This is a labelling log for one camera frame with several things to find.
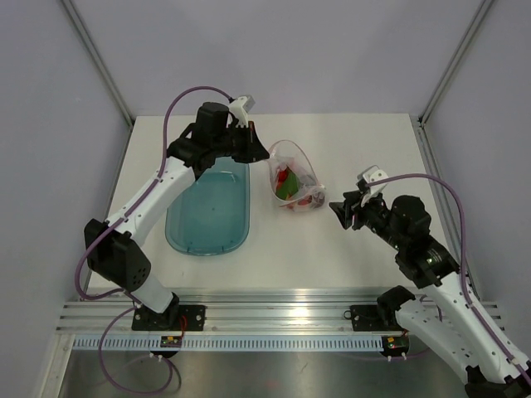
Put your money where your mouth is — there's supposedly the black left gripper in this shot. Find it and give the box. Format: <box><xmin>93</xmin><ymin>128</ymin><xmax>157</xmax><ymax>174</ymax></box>
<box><xmin>212</xmin><ymin>121</ymin><xmax>270</xmax><ymax>164</ymax></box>

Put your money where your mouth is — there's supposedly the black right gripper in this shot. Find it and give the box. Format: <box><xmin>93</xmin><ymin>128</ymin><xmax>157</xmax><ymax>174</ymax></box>
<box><xmin>329</xmin><ymin>187</ymin><xmax>405</xmax><ymax>250</ymax></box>

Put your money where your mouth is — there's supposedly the red strawberry bunch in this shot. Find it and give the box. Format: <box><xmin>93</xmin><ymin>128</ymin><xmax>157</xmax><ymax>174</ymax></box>
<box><xmin>274</xmin><ymin>167</ymin><xmax>312</xmax><ymax>211</ymax></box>

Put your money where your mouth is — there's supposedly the clear pink zip top bag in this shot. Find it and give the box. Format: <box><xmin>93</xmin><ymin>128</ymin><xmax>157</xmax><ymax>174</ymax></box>
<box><xmin>267</xmin><ymin>139</ymin><xmax>327</xmax><ymax>212</ymax></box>

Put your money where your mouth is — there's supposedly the dark purple fake plum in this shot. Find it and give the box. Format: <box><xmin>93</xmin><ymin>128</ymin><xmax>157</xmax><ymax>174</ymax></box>
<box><xmin>311</xmin><ymin>191</ymin><xmax>326</xmax><ymax>209</ymax></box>

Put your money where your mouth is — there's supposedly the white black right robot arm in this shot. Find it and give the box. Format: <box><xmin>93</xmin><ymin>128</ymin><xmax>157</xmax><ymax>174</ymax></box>
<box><xmin>329</xmin><ymin>191</ymin><xmax>530</xmax><ymax>397</ymax></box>

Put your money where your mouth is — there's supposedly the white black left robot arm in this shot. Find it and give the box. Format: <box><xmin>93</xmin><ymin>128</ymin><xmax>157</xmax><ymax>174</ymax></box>
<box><xmin>84</xmin><ymin>95</ymin><xmax>269</xmax><ymax>330</ymax></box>

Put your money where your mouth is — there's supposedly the blue transparent plastic tray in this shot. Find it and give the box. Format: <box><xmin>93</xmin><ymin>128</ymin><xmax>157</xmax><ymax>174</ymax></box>
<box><xmin>165</xmin><ymin>158</ymin><xmax>250</xmax><ymax>256</ymax></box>

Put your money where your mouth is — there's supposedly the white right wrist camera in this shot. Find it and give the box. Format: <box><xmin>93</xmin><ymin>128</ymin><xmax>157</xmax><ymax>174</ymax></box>
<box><xmin>358</xmin><ymin>165</ymin><xmax>389</xmax><ymax>206</ymax></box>

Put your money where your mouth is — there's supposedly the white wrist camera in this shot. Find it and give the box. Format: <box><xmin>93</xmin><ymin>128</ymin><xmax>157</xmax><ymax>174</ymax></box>
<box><xmin>358</xmin><ymin>165</ymin><xmax>389</xmax><ymax>206</ymax></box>
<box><xmin>228</xmin><ymin>95</ymin><xmax>255</xmax><ymax>128</ymax></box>

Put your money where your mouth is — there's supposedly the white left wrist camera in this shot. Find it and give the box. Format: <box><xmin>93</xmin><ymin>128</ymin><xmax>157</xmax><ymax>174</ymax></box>
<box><xmin>228</xmin><ymin>95</ymin><xmax>255</xmax><ymax>128</ymax></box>

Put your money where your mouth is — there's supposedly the aluminium mounting rail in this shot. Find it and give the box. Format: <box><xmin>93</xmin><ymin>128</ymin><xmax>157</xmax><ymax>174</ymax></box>
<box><xmin>56</xmin><ymin>288</ymin><xmax>507</xmax><ymax>335</ymax></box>

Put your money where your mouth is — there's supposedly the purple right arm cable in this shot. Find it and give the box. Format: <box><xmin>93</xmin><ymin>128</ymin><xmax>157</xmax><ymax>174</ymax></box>
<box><xmin>367</xmin><ymin>173</ymin><xmax>531</xmax><ymax>393</ymax></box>

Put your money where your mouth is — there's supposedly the right aluminium frame post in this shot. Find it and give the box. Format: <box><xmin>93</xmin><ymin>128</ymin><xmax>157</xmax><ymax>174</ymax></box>
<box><xmin>418</xmin><ymin>0</ymin><xmax>497</xmax><ymax>128</ymax></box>

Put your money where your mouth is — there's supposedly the aluminium frame post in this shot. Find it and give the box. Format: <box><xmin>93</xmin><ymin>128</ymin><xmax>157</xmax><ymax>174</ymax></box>
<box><xmin>58</xmin><ymin>0</ymin><xmax>135</xmax><ymax>131</ymax></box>
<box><xmin>418</xmin><ymin>0</ymin><xmax>497</xmax><ymax>128</ymax></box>

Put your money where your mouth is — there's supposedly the white slotted cable duct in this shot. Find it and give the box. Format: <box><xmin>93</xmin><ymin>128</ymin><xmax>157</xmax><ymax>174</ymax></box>
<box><xmin>73</xmin><ymin>334</ymin><xmax>383</xmax><ymax>352</ymax></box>

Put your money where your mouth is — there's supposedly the left aluminium frame post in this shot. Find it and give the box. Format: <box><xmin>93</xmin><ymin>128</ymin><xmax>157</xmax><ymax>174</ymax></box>
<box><xmin>58</xmin><ymin>0</ymin><xmax>135</xmax><ymax>131</ymax></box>

